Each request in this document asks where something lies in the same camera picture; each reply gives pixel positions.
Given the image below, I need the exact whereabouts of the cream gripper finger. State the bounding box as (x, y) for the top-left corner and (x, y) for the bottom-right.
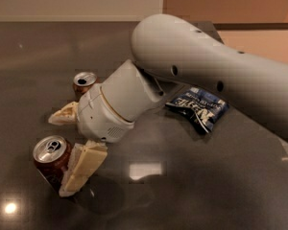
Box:
(59, 140), (108, 197)
(48, 102), (78, 126)

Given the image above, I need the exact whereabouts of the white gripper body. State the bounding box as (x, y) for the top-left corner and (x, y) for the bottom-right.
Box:
(77, 83), (134, 143)

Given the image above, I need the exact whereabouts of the red coke can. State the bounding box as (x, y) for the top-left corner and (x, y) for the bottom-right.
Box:
(33, 135), (72, 192)

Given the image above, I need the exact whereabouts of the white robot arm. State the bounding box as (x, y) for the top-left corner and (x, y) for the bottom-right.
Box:
(49, 14), (288, 196)

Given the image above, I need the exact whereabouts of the brown soda can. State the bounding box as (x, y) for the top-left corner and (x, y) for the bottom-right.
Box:
(73, 72), (98, 99)

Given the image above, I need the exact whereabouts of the blue chip bag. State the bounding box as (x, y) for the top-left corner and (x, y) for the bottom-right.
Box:
(165, 87), (229, 134)

